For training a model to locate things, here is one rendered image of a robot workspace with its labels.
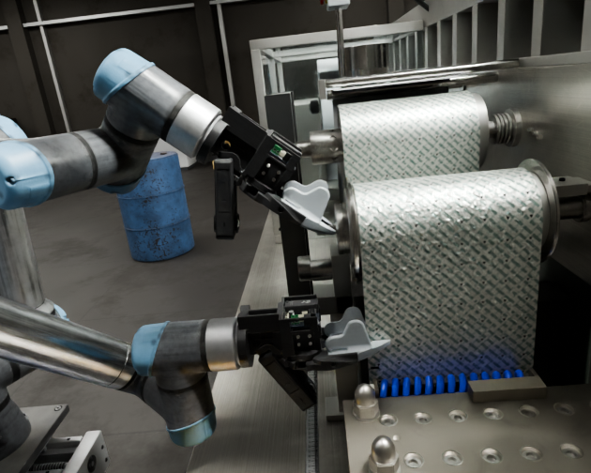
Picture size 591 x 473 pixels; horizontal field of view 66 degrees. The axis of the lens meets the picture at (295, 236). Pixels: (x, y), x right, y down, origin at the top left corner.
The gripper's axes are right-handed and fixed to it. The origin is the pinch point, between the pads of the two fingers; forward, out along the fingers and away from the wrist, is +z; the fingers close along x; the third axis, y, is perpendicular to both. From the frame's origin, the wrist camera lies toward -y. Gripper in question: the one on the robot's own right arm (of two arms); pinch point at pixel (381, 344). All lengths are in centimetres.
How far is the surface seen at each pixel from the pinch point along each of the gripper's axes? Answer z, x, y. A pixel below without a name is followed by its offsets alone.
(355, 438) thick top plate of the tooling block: -5.1, -11.4, -6.0
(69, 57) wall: -497, 943, 136
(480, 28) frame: 32, 54, 44
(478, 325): 13.7, -0.3, 2.2
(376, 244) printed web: 0.1, -0.3, 15.5
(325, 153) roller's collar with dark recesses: -5.2, 27.9, 23.9
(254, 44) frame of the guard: -24, 102, 50
